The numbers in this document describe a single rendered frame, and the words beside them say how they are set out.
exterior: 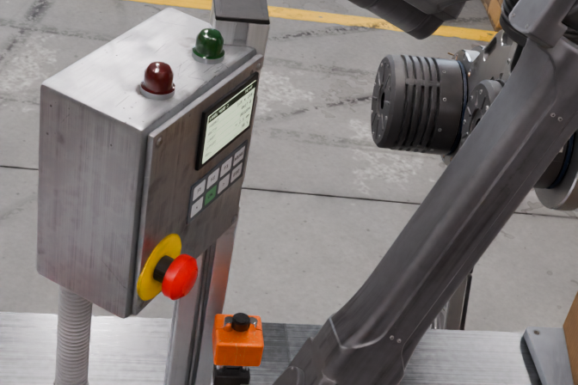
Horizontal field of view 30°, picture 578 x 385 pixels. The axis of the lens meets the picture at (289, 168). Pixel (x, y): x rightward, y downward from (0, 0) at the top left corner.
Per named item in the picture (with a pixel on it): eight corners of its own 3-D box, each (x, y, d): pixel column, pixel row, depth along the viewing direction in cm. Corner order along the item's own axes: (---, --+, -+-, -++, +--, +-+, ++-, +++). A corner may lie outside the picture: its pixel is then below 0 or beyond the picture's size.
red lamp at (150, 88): (132, 91, 80) (135, 64, 79) (153, 77, 82) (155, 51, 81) (162, 104, 79) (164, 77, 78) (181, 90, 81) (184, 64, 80)
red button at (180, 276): (148, 261, 85) (180, 278, 84) (175, 237, 88) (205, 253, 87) (144, 296, 87) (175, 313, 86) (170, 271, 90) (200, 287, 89)
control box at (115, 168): (33, 273, 90) (37, 81, 79) (150, 180, 103) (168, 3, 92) (132, 326, 87) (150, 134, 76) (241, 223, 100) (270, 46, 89)
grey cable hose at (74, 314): (51, 407, 106) (57, 245, 94) (53, 380, 109) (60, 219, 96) (87, 408, 106) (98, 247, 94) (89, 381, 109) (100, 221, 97)
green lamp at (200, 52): (185, 56, 85) (187, 31, 84) (202, 44, 87) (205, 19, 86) (212, 68, 85) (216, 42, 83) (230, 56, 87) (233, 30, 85)
